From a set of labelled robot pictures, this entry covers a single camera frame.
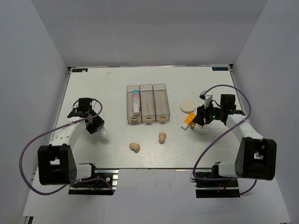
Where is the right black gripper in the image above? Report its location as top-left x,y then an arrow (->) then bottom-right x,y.
192,100 -> 223,126

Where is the white tube blue logo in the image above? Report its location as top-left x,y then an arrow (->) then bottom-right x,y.
97,126 -> 107,139

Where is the white tube pink blue print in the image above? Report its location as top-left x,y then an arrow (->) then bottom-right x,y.
132,90 -> 140,116

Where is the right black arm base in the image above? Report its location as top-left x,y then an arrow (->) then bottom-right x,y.
195,180 -> 240,198

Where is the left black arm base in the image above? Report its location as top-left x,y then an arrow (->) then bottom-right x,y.
68,168 -> 119,196

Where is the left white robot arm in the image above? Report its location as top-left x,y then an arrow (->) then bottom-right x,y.
37,98 -> 105,186

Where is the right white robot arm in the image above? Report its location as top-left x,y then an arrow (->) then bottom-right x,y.
193,93 -> 277,186

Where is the right beige makeup sponge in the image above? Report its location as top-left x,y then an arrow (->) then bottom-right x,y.
158,132 -> 166,144

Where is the beige makeup sponge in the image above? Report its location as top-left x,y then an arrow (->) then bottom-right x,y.
129,143 -> 140,153
158,132 -> 166,144

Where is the left beige makeup sponge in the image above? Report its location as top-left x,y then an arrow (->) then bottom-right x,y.
129,143 -> 140,153

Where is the white oval compact case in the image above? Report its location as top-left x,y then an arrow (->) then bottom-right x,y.
190,122 -> 209,134

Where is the orange tube white cap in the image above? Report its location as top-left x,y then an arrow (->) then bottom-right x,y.
181,113 -> 196,130

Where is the round cream powder puff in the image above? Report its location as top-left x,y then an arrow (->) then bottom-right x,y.
180,100 -> 196,113

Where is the right clear organizer bin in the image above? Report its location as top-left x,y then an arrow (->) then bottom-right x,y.
153,84 -> 171,122

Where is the clear organizer bin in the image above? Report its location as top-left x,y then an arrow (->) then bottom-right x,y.
127,85 -> 142,123
140,84 -> 156,122
153,84 -> 171,122

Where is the left clear organizer bin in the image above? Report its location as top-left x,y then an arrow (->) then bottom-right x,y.
127,85 -> 142,123

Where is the middle clear organizer bin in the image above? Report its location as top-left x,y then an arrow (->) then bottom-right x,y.
140,84 -> 156,122

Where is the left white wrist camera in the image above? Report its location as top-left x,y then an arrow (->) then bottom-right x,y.
72,100 -> 79,109

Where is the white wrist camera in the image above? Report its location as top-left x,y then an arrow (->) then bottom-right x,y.
199,91 -> 213,109
72,100 -> 79,109

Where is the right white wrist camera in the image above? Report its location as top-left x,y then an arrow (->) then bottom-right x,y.
199,91 -> 213,109

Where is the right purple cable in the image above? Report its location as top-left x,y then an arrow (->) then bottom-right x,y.
190,84 -> 258,196

